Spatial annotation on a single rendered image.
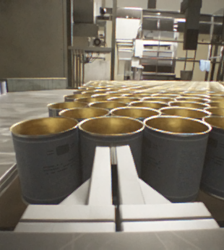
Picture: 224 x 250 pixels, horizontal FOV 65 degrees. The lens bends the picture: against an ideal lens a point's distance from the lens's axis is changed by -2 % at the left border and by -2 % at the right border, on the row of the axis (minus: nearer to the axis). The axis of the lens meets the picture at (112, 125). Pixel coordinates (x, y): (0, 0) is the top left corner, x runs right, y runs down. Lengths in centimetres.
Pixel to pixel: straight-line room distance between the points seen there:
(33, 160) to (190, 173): 15
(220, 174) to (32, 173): 19
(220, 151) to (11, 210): 22
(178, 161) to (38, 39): 293
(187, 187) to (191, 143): 5
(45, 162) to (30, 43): 291
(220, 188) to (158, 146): 9
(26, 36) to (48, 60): 44
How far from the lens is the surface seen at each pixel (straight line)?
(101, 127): 22
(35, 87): 152
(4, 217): 21
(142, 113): 28
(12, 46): 316
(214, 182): 23
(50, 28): 300
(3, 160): 37
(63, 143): 17
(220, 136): 21
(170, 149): 18
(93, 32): 274
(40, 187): 19
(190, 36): 43
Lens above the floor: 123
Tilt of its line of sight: 16 degrees down
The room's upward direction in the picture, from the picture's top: 2 degrees clockwise
